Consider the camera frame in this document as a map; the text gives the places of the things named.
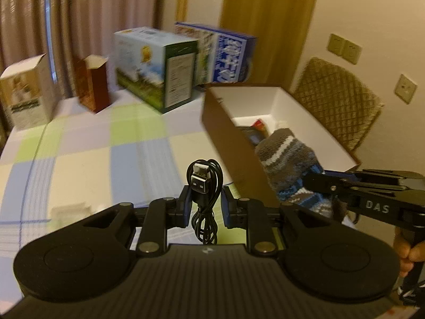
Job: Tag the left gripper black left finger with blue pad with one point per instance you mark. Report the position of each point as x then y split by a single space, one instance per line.
160 216

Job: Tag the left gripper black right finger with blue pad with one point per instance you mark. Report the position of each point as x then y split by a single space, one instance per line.
251 216

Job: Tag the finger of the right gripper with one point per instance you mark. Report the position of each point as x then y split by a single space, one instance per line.
331 184
381 175

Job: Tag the grey striped knitted sock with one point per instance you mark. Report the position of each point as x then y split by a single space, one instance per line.
285 160

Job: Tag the black shaver box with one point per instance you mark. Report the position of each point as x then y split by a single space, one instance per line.
254 134

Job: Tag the red snack packet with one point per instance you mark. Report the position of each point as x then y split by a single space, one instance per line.
260 125

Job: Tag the person's right hand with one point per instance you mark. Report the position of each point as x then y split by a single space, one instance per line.
408 254

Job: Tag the quilted tan cushion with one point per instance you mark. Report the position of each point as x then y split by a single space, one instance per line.
344 105

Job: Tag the brown cardboard storage box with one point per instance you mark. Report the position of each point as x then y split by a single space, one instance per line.
238 117

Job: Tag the checkered bed sheet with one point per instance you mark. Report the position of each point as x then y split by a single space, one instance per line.
82 163

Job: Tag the green landscape milk carton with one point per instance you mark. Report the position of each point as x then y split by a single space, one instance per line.
156 66

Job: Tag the blue milk carton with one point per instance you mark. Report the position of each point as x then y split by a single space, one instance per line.
224 56

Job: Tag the dark red tall box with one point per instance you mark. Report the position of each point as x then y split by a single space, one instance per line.
91 82

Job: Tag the white product box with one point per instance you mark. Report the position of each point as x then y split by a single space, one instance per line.
29 92

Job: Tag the wooden door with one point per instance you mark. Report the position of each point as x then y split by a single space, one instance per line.
280 28

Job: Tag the beige curtain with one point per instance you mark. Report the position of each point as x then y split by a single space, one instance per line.
62 29

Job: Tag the single wall socket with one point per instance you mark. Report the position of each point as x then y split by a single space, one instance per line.
405 89

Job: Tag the double wall socket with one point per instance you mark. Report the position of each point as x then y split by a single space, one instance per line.
346 49

